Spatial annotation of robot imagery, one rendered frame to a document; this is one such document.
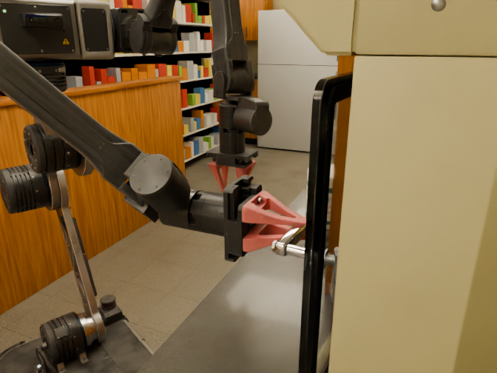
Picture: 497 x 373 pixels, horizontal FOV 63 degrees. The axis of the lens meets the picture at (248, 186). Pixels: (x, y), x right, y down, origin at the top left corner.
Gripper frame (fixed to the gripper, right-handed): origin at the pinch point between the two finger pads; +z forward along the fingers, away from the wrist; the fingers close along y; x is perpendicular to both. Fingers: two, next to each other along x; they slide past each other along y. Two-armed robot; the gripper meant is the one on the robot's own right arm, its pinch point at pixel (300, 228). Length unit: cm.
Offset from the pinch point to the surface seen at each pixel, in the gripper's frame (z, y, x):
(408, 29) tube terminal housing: 10.6, 22.8, -11.5
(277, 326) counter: -6.8, -25.9, 12.3
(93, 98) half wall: -188, -11, 161
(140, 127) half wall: -188, -39, 206
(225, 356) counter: -12.2, -25.9, 2.0
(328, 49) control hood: 4.8, 21.5, -11.5
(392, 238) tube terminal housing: 11.3, 6.1, -11.5
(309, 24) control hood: 3.2, 23.3, -11.5
